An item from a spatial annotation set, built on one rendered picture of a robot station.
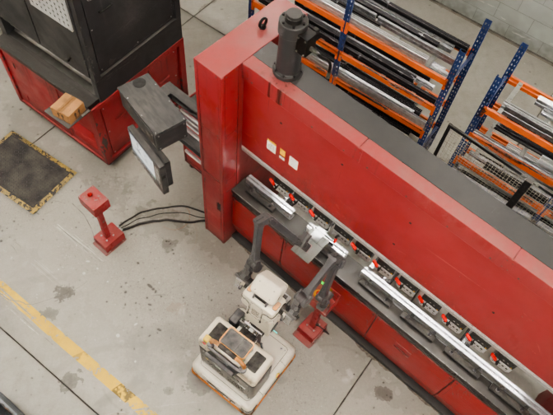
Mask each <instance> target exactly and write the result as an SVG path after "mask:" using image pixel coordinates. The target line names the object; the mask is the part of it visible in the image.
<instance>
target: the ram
mask: <svg viewBox="0 0 553 415"><path fill-rule="evenodd" d="M267 139H269V140H271V141H272V142H274V143H275V144H276V154H274V153H273V152H271V151H270V150H269V149H267ZM242 146H244V147H245V148H246V149H248V150H249V151H250V152H252V153H253V154H254V155H255V156H256V157H258V158H259V159H260V160H261V161H263V162H264V163H266V164H267V165H268V166H270V167H271V168H272V169H273V170H274V171H275V172H277V173H278V174H279V175H281V176H282V177H283V178H285V179H286V180H287V181H289V182H290V183H291V184H293V185H294V186H295V187H296V188H297V189H298V190H300V191H301V192H302V193H304V194H305V195H306V196H308V197H309V198H311V199H312V200H313V201H314V202H316V203H317V204H318V205H319V206H320V207H321V208H323V209H324V210H325V211H327V212H328V213H330V214H331V215H332V216H333V217H335V218H336V219H337V220H338V221H339V222H341V223H342V224H343V225H344V226H346V227H347V228H349V229H350V230H351V231H353V232H354V233H355V234H357V235H358V236H359V237H360V238H361V239H362V240H364V241H365V242H366V243H368V244H369V245H370V246H372V247H373V248H374V249H376V250H377V251H378V252H379V253H381V255H383V256H384V257H385V258H387V259H388V260H389V261H391V262H392V263H394V264H395V265H396V266H397V267H399V268H400V269H401V270H402V271H403V272H404V273H406V274H407V275H408V276H410V277H411V278H413V279H414V280H415V281H416V282H418V283H419V284H421V285H422V286H423V287H424V288H425V289H426V290H427V291H429V292H430V293H432V294H433V295H434V296H436V297H437V298H438V299H440V300H441V301H442V302H443V303H444V304H445V305H447V306H448V307H449V308H451V309H452V310H453V311H455V312H456V313H457V314H459V315H460V316H461V317H463V318H464V319H465V320H466V321H467V322H468V323H470V324H471V325H472V326H474V327H475V328H476V329H478V330H479V331H480V332H482V333H483V334H484V335H485V336H486V337H488V338H489V339H490V340H491V341H493V342H494V343H496V344H497V345H498V346H499V347H501V348H502V349H504V350H505V351H506V352H507V353H508V354H509V355H511V356H512V357H513V358H515V359H516V360H517V361H519V362H520V363H521V364H523V365H524V366H525V367H527V368H528V369H529V370H530V371H531V372H532V373H534V374H535V375H536V376H538V377H539V378H540V379H542V380H543V381H544V382H546V383H547V384H548V385H549V386H550V387H551V388H553V306H552V305H550V304H549V303H547V302H546V301H544V300H543V299H541V298H540V297H539V296H538V295H537V294H535V293H534V292H533V291H531V290H530V289H528V288H527V287H525V286H524V285H523V284H522V283H521V282H519V281H518V280H516V279H515V278H514V277H512V276H510V275H509V274H508V273H506V272H505V271H504V270H503V269H502V268H500V267H498V266H497V265H496V264H494V263H493V262H491V261H490V260H489V259H488V258H487V257H485V256H484V255H482V254H481V253H479V252H478V251H477V250H475V249H474V248H472V247H471V246H470V245H469V244H467V243H466V242H465V241H463V240H462V239H460V238H459V237H458V236H456V235H455V234H454V233H452V232H451V231H450V230H448V229H447V228H446V227H444V226H443V225H441V224H440V223H439V222H437V221H436V220H435V219H434V218H432V217H431V216H429V215H428V214H427V213H425V212H423V211H422V210H421V209H419V208H418V207H417V206H416V205H415V204H413V203H412V202H410V201H409V200H407V199H406V198H404V197H403V196H402V195H401V194H400V193H398V192H397V191H396V190H394V189H392V188H391V187H390V186H388V185H387V184H385V183H384V182H383V181H382V180H381V179H379V178H378V177H376V176H375V175H373V174H372V173H371V172H369V171H368V170H367V169H366V168H364V167H363V166H361V165H360V164H359V163H357V162H356V161H354V160H353V159H352V158H350V157H349V156H348V155H347V154H345V153H344V152H342V151H341V150H340V149H338V148H337V147H335V146H334V145H332V144H331V143H330V142H329V141H328V140H326V139H325V138H323V137H322V136H321V135H319V134H318V133H316V132H315V131H314V130H313V129H311V128H310V127H309V126H307V125H306V124H304V123H303V122H301V121H300V120H299V119H297V118H296V117H295V116H294V115H293V114H291V113H290V112H288V111H287V110H285V109H284V108H282V107H281V106H280V105H278V104H277V103H276V102H275V101H273V100H272V99H270V98H269V97H268V96H266V95H265V94H263V93H262V92H261V91H260V90H258V89H257V88H256V87H254V86H253V85H251V84H250V83H249V82H247V81H246V80H244V97H243V123H242ZM241 149H242V150H243V151H244V152H246V153H247V154H248V155H249V156H251V157H252V158H253V159H254V160H255V161H257V162H258V163H259V164H260V165H262V166H263V167H265V168H266V169H267V170H269V169H268V168H267V167H266V166H265V165H264V164H263V163H261V162H260V161H258V160H257V159H256V158H255V157H253V156H252V155H251V154H249V153H248V152H247V151H245V150H244V149H243V148H242V147H241ZM280 149H282V150H283V151H285V152H286V154H285V157H284V156H282V157H284V158H285V161H283V160H282V159H281V158H280V157H279V155H281V154H280ZM290 156H292V157H293V158H294V159H296V160H297V161H298V162H299V164H298V169H297V170H295V169H294V168H293V167H291V166H290V165H288V162H289V157H290ZM269 171H270V172H271V173H273V174H274V175H275V176H276V177H277V178H278V179H279V180H281V181H282V182H284V183H285V184H286V185H288V186H289V187H290V188H291V189H293V190H294V191H295V192H296V193H297V194H299V195H300V196H301V197H302V198H304V199H305V200H307V201H308V202H309V203H311V204H312V205H313V206H314V207H316V208H317V209H318V210H319V211H320V212H322V213H323V214H324V215H325V216H327V217H328V218H330V219H331V220H332V221H334V222H335V223H336V224H337V225H339V226H340V227H341V228H342V229H343V230H344V231H346V232H347V233H348V234H350V235H351V236H353V237H354V238H355V239H356V240H358V241H359V242H360V243H361V244H362V245H364V246H365V247H366V248H367V249H369V250H370V251H372V252H373V253H374V254H376V255H377V256H378V257H379V258H381V259H382V260H383V261H384V262H385V263H387V264H388V265H389V266H390V267H392V268H393V269H395V270H396V271H397V272H398V273H400V274H401V275H402V276H403V277H404V278H406V279H407V280H408V281H409V282H411V283H412V284H413V285H415V286H416V287H418V288H419V289H420V290H421V291H423V292H424V293H425V294H426V295H427V296H429V297H430V298H431V299H432V300H434V301H435V302H437V303H438V304H439V305H441V306H442V307H443V308H444V309H446V311H448V312H449V313H450V314H451V315H453V316H454V317H455V318H457V319H458V320H460V321H461V322H462V323H463V324H465V325H466V326H467V327H468V328H469V329H471V330H472V331H473V332H474V333H476V334H477V335H478V336H480V337H481V338H483V339H484V340H485V341H486V342H488V343H489V344H490V345H491V346H492V347H494V348H495V349H496V350H497V351H499V352H500V353H501V354H503V355H504V356H505V357H507V358H508V359H509V360H510V361H511V362H512V363H514V364H515V365H516V366H518V367H519V368H520V369H522V370H523V371H525V372H526V373H527V374H528V375H530V376H531V377H532V378H533V379H534V380H536V381H537V382H538V383H539V384H541V385H542V386H543V387H545V388H546V389H548V390H549V391H550V392H551V393H553V391H552V390H551V389H549V388H548V387H546V386H545V385H544V384H543V383H542V382H540V381H539V380H538V379H537V378H535V377H534V376H533V375H531V374H530V373H529V372H527V371H526V370H525V369H523V368H522V367H521V366H520V365H519V364H518V363H516V362H515V361H514V360H512V359H511V358H510V357H508V356H507V355H506V354H504V353H503V352H502V351H500V350H499V349H498V348H497V347H496V346H495V345H493V344H492V343H490V342H489V341H488V340H487V339H485V338H484V337H483V336H481V335H480V334H479V333H478V332H477V331H476V330H474V329H473V328H472V327H470V326H469V325H468V324H466V323H465V322H464V321H462V320H461V319H459V318H458V317H457V316H456V315H455V314H454V313H453V312H451V311H450V310H448V309H447V308H446V307H445V306H443V305H442V304H441V303H439V302H438V301H437V300H436V299H435V298H434V297H432V296H431V295H429V294H428V293H427V292H426V291H424V290H423V289H422V288H420V287H419V286H417V285H416V284H415V283H414V282H413V281H412V280H410V279H409V278H408V277H406V276H405V275H404V274H403V273H401V272H400V271H398V270H397V269H396V268H394V267H393V266H392V265H391V264H390V263H389V262H387V261H386V260H385V259H383V258H382V257H381V256H379V255H378V254H377V253H375V252H374V251H373V250H372V249H371V248H370V247H368V246H367V245H366V244H364V243H363V242H362V241H361V240H359V239H358V238H356V237H355V236H354V235H352V234H351V233H350V232H349V231H348V230H347V229H345V228H344V227H343V226H341V225H340V224H339V223H337V222H336V221H335V220H333V219H332V218H331V217H330V216H329V215H328V214H326V213H325V212H324V211H322V210H321V209H320V208H318V207H317V206H316V205H314V204H313V203H312V202H310V201H309V200H308V199H307V198H306V197H305V196H303V195H302V194H300V193H299V192H298V191H297V190H295V189H294V188H293V187H291V186H290V185H289V184H288V183H287V182H285V181H284V180H283V179H282V178H280V177H279V176H278V175H276V174H275V173H274V172H272V171H271V170H269Z"/></svg>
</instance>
